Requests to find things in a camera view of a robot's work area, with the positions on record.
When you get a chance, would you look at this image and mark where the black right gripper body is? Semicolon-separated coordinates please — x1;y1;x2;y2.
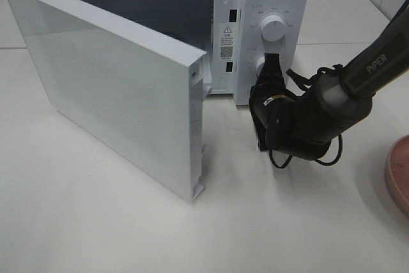
249;83;306;152

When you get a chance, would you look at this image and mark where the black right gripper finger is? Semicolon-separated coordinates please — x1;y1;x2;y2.
257;53;285;91

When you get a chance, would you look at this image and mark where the white microwave door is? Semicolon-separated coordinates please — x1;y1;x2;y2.
8;0;208;202

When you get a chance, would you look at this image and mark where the pink round plate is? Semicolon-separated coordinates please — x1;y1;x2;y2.
385;135;408;217

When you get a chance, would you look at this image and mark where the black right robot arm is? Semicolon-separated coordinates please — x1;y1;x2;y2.
249;1;408;168

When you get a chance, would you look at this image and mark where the white lower timer knob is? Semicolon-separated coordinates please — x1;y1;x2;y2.
255;56;265;76

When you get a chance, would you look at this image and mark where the white upper power knob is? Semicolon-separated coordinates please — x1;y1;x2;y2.
260;12;287;42

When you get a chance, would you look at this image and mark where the white warning label sticker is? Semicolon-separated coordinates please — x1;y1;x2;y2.
219;22;237;61

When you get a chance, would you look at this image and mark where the white microwave oven body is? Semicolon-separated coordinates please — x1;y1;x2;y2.
81;0;307;105

